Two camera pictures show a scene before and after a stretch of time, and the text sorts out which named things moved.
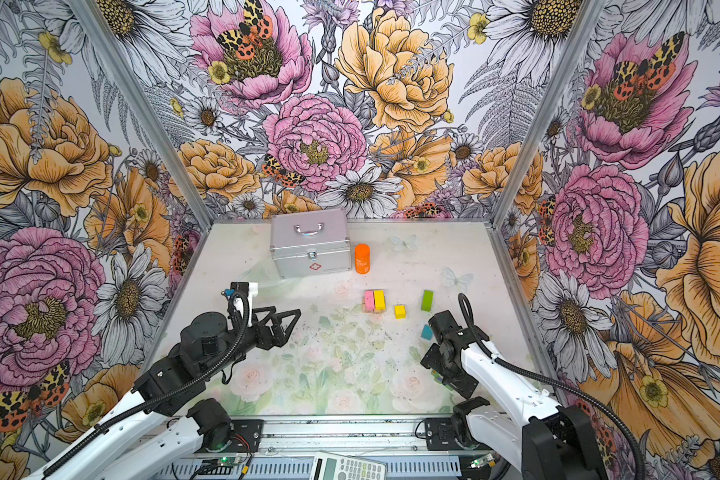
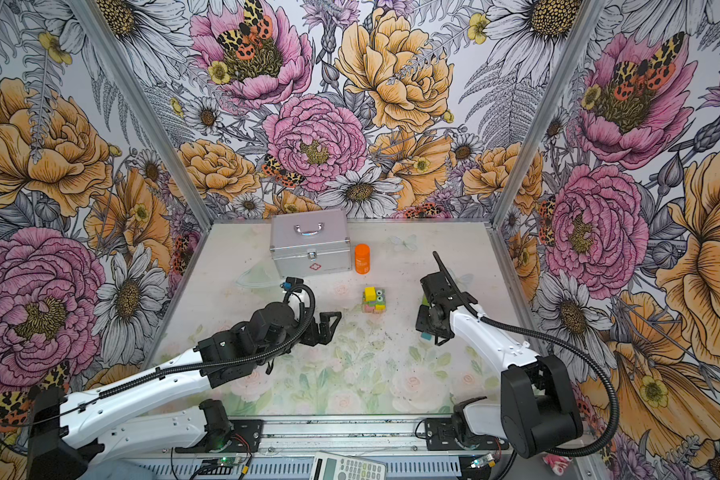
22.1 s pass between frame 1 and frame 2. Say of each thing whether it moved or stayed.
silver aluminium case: stayed
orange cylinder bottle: stayed
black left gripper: moved
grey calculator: stayed
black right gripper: moved
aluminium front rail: stayed
